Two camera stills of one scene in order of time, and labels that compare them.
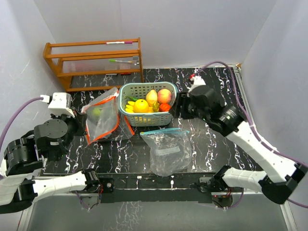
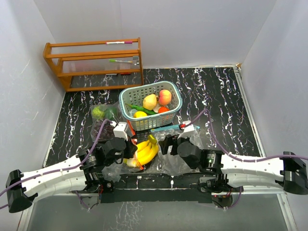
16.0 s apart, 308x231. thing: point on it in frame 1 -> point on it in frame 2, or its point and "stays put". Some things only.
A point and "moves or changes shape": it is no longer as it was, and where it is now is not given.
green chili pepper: [133, 98] -> [142, 109]
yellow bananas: [129, 107] -> [147, 150]
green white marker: [118, 60] stays put
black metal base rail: [156, 188] stays put
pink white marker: [119, 42] stays put
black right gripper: [176, 107] -> [171, 140]
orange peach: [164, 96] stays put
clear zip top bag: [104, 121] moves or changes shape
